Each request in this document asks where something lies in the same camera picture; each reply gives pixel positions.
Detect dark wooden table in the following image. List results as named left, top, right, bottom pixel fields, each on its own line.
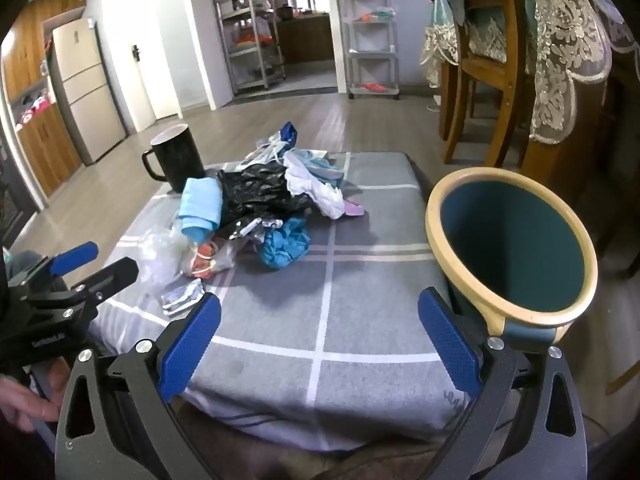
left=520, top=50, right=640, bottom=281

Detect black plastic bag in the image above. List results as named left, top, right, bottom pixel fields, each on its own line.
left=217, top=162, right=313, bottom=241

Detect blue rubber glove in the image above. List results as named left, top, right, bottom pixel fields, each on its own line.
left=257, top=216, right=311, bottom=268

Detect metal shelf rack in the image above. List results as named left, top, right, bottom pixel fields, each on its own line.
left=212, top=0, right=287, bottom=96

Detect wooden chair with lace cover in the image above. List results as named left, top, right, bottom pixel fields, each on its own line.
left=420, top=0, right=628, bottom=145

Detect white door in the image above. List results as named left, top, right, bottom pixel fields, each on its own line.
left=102, top=0, right=183, bottom=136

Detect teal bin with beige rim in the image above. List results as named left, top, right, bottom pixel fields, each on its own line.
left=425, top=167, right=599, bottom=356

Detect black mug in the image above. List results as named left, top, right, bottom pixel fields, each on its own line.
left=141, top=123, right=205, bottom=194

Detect black and silver foil packet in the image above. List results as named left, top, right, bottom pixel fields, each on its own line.
left=220, top=217, right=286, bottom=250

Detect white shelf cart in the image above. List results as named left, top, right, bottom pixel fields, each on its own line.
left=340, top=0, right=401, bottom=100

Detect wooden kitchen counter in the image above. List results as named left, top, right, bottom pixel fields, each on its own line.
left=277, top=10, right=335, bottom=66

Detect wooden wall cabinet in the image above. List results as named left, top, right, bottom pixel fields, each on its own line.
left=0, top=0, right=88, bottom=211

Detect clear bag with red contents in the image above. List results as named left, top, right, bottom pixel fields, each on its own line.
left=180, top=237, right=236, bottom=278

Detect clear plastic bag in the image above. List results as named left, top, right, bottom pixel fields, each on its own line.
left=137, top=225, right=191, bottom=288

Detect person's left hand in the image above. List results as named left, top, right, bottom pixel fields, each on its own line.
left=0, top=355, right=68, bottom=433

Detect beige refrigerator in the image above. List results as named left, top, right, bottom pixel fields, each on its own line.
left=50, top=17, right=127, bottom=166

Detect white tissue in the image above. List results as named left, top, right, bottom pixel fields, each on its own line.
left=284, top=155, right=346, bottom=219

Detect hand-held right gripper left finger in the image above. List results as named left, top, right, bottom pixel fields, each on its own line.
left=54, top=292, right=223, bottom=480

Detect light blue face mask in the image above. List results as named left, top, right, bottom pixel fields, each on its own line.
left=179, top=177, right=223, bottom=243

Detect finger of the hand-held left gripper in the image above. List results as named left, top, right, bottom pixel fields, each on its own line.
left=47, top=241, right=99, bottom=277
left=70, top=256, right=140, bottom=306

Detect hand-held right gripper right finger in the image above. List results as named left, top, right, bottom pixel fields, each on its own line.
left=417, top=287, right=588, bottom=480

